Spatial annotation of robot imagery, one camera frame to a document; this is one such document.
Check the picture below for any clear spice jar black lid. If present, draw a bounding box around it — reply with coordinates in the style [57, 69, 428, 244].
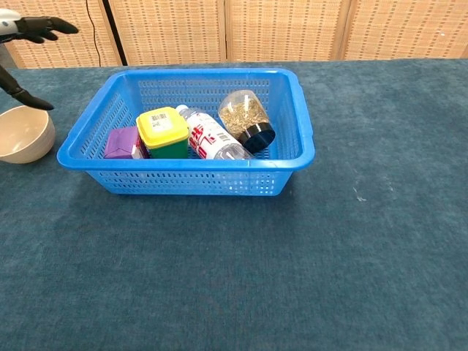
[218, 89, 276, 154]

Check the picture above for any blue plastic perforated basket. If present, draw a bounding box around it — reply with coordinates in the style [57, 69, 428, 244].
[56, 67, 317, 197]

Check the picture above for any beige round bowl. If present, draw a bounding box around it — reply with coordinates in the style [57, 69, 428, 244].
[0, 105, 56, 165]

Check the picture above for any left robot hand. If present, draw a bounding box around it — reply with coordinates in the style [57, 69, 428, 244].
[0, 7, 80, 111]

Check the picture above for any bamboo folding screen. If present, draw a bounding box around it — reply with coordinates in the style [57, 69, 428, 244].
[0, 0, 468, 70]

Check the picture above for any thin black hanging cable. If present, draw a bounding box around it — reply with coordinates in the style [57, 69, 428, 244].
[85, 0, 103, 67]

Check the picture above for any small purple carton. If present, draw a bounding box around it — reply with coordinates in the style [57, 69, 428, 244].
[103, 125, 150, 160]

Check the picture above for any green box with yellow lid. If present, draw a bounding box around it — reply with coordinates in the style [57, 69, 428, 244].
[135, 106, 190, 159]

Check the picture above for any teal table cloth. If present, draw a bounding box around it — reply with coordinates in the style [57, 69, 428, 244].
[0, 58, 468, 351]

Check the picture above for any black tripod stand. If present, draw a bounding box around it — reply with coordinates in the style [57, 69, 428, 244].
[101, 0, 128, 67]

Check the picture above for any clear bottle white red label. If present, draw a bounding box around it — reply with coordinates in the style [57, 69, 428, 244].
[175, 104, 256, 161]

